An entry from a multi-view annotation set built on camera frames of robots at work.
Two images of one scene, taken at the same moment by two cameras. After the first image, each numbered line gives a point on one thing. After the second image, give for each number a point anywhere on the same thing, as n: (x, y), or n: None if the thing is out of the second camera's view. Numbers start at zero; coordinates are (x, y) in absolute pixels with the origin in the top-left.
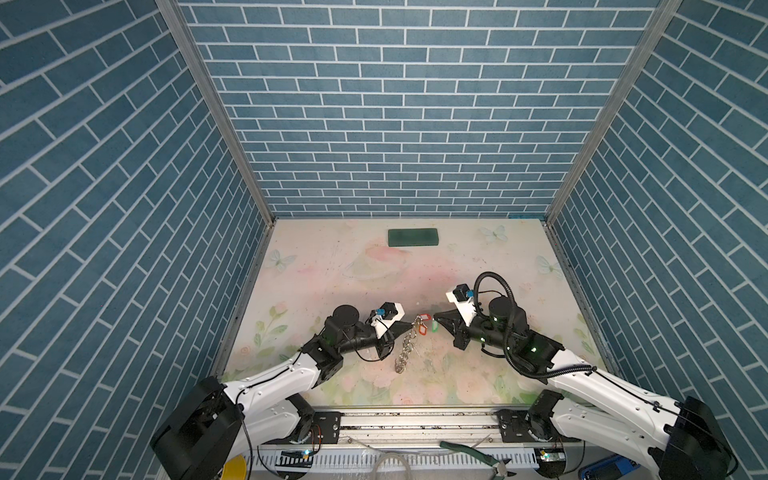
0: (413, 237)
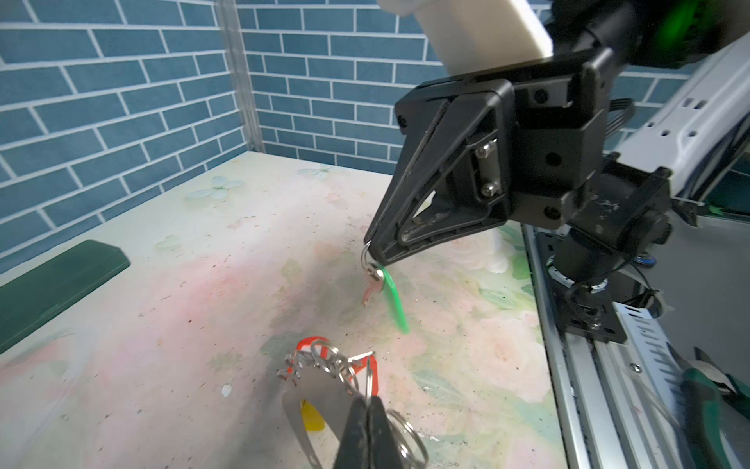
0: (38, 296)
